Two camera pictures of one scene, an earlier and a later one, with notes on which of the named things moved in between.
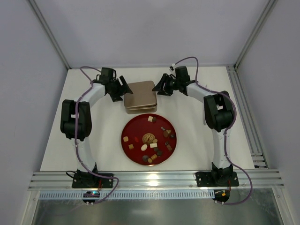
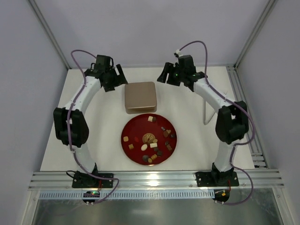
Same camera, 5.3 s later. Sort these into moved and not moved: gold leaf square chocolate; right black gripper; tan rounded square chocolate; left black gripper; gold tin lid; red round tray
Moved: left black gripper; right black gripper
Not moved: gold tin lid; gold leaf square chocolate; tan rounded square chocolate; red round tray
